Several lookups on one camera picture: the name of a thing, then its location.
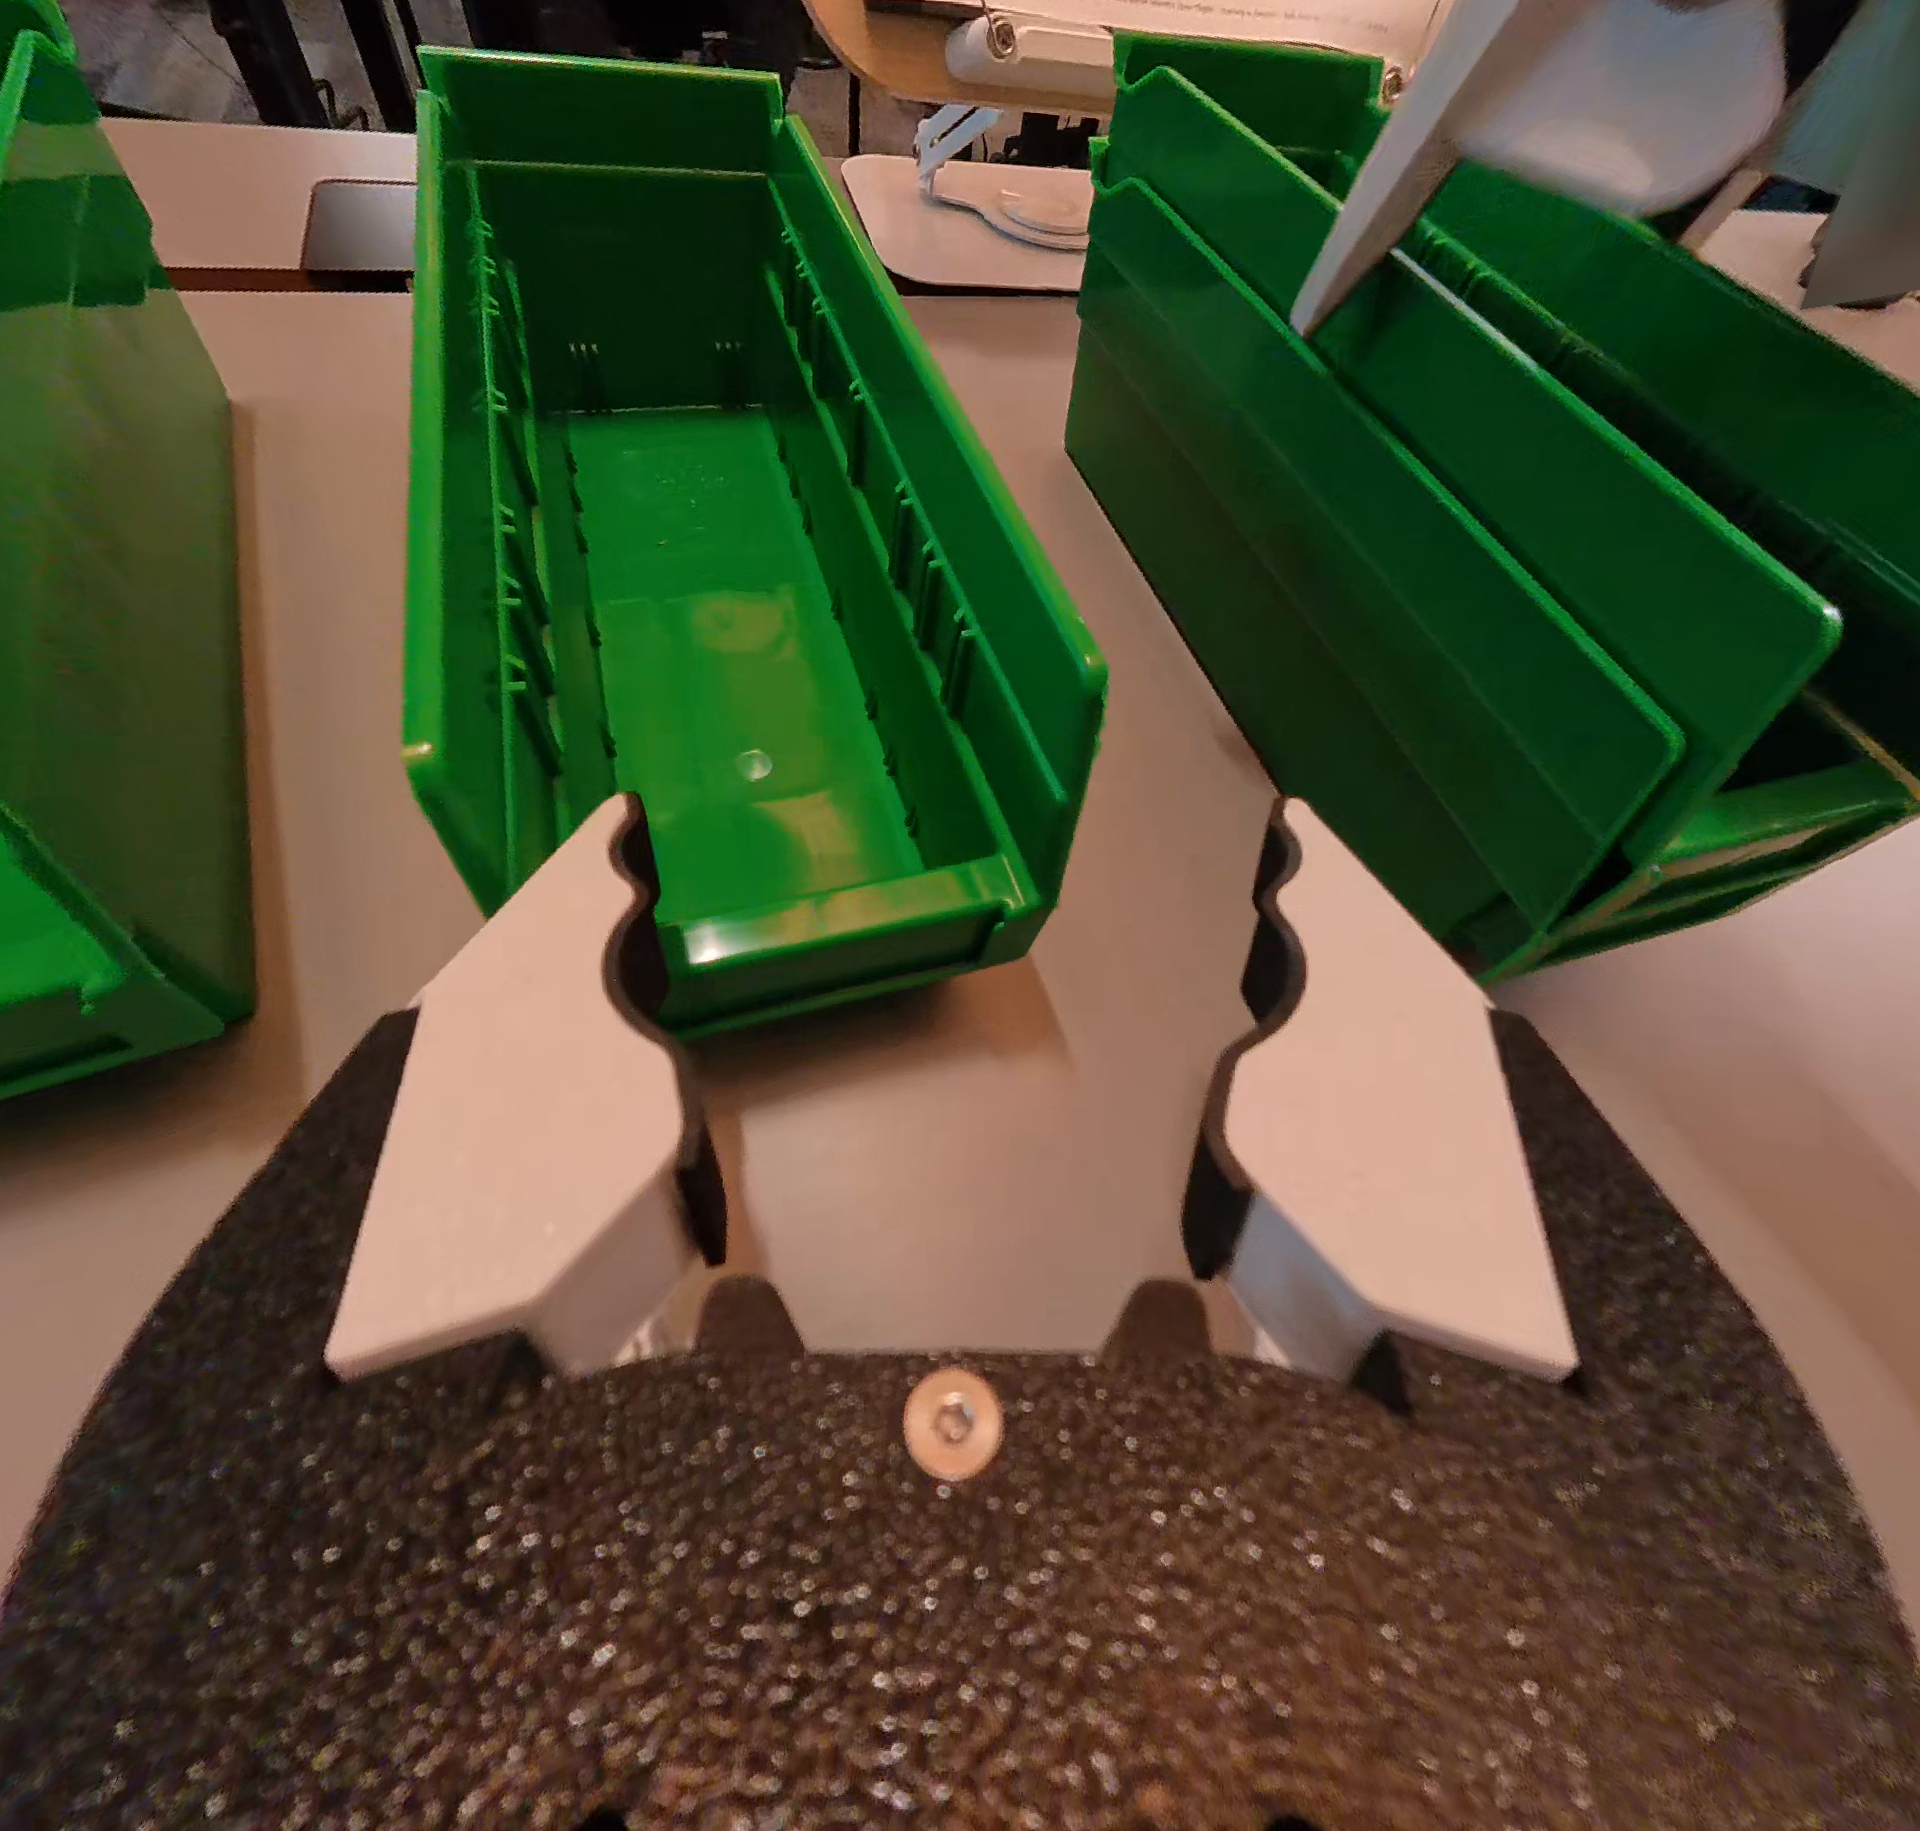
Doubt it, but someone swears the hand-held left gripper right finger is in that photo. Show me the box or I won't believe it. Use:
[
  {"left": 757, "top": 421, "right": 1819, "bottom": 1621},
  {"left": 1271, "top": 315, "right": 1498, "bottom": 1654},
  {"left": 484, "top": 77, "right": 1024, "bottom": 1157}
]
[{"left": 1183, "top": 795, "right": 1583, "bottom": 1386}]

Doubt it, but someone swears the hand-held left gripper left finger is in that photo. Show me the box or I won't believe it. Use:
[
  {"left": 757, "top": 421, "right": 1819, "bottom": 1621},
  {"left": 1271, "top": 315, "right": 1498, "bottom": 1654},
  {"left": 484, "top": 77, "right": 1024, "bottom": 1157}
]
[{"left": 321, "top": 794, "right": 734, "bottom": 1383}]

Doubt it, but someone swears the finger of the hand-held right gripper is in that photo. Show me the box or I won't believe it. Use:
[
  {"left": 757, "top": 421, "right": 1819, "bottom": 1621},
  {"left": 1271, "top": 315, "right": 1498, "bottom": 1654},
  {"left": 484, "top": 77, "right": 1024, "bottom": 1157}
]
[{"left": 1288, "top": 0, "right": 1793, "bottom": 336}]

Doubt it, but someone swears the green plastic bin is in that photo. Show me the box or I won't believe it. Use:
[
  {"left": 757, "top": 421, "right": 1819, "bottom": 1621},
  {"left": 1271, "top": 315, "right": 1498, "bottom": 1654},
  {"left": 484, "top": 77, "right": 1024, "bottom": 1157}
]
[
  {"left": 1063, "top": 136, "right": 1920, "bottom": 982},
  {"left": 398, "top": 43, "right": 1113, "bottom": 1043},
  {"left": 0, "top": 0, "right": 260, "bottom": 1105},
  {"left": 1108, "top": 35, "right": 1920, "bottom": 872}
]

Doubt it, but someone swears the grey desk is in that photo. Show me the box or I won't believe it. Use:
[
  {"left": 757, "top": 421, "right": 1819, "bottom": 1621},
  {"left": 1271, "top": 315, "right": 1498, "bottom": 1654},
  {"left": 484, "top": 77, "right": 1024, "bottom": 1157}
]
[{"left": 0, "top": 113, "right": 1920, "bottom": 1563}]

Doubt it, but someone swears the white stand base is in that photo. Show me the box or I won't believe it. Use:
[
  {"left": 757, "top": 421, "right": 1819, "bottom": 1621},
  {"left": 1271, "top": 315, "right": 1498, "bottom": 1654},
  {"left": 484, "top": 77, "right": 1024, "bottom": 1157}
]
[{"left": 840, "top": 99, "right": 1118, "bottom": 297}]

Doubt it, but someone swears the wooden board stand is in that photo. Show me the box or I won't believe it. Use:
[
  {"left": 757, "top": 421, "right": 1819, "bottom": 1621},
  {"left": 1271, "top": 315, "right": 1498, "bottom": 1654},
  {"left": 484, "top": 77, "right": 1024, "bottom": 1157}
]
[{"left": 780, "top": 0, "right": 1502, "bottom": 117}]

